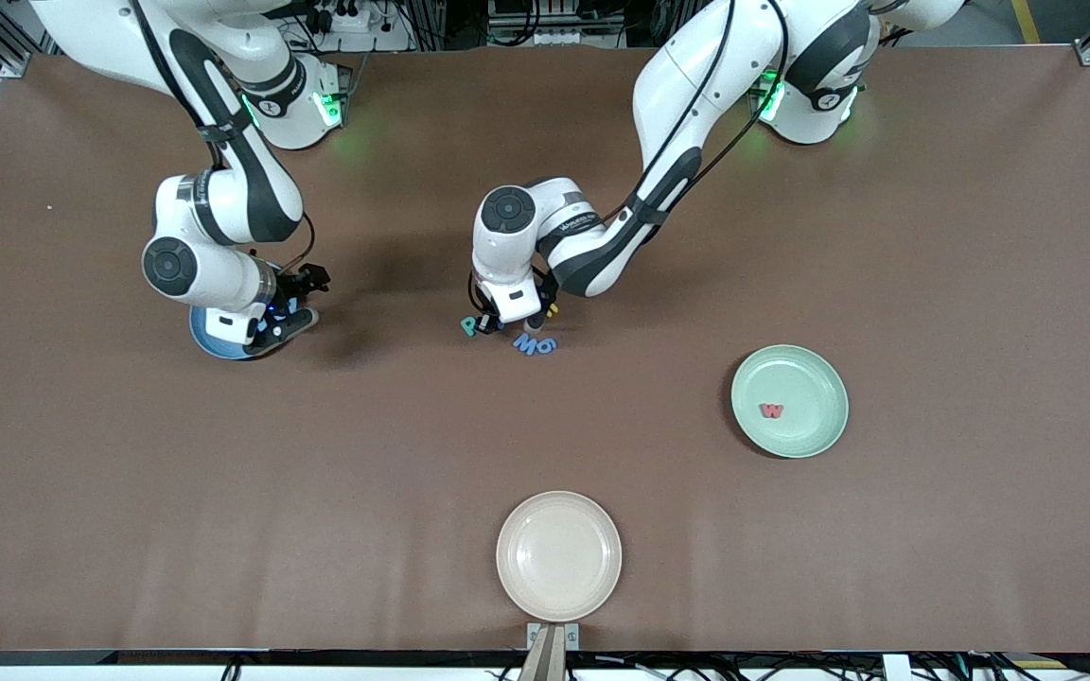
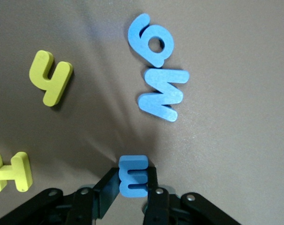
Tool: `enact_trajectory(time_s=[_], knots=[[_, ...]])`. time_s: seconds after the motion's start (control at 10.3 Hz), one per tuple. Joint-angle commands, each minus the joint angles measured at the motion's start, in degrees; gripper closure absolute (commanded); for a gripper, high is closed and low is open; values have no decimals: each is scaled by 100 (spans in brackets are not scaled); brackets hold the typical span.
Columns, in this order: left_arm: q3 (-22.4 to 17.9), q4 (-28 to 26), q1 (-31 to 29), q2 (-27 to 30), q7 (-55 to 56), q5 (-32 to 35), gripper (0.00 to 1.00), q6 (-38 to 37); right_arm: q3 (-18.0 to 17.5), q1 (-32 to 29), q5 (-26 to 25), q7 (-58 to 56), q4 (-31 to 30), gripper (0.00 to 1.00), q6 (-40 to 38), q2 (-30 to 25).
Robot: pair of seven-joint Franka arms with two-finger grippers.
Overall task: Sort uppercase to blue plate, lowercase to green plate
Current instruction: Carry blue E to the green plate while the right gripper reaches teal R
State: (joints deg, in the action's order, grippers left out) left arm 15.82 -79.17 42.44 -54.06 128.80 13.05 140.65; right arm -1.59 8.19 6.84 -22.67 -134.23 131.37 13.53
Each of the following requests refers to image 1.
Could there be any blue round plate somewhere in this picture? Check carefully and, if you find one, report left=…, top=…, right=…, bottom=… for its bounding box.
left=189, top=301, right=300, bottom=361

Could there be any beige round plate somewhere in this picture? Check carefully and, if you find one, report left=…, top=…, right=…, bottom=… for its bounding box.
left=496, top=491, right=623, bottom=623

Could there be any green round plate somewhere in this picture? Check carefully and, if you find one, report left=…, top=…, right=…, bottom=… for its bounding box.
left=730, top=344, right=850, bottom=460

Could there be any brown table cover sheet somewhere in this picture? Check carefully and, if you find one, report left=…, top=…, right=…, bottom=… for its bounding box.
left=0, top=47, right=1090, bottom=654

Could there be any white power strip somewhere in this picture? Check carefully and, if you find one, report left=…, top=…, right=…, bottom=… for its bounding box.
left=304, top=0, right=378, bottom=35

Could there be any dark equipment with cables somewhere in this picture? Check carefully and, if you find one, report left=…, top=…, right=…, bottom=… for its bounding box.
left=486, top=0, right=641, bottom=48

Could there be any grey metal mount bracket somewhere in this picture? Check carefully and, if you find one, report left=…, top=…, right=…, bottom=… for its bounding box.
left=526, top=622, right=581, bottom=652

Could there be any camera mount post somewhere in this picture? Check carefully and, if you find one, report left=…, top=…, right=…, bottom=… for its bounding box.
left=518, top=626, right=568, bottom=681

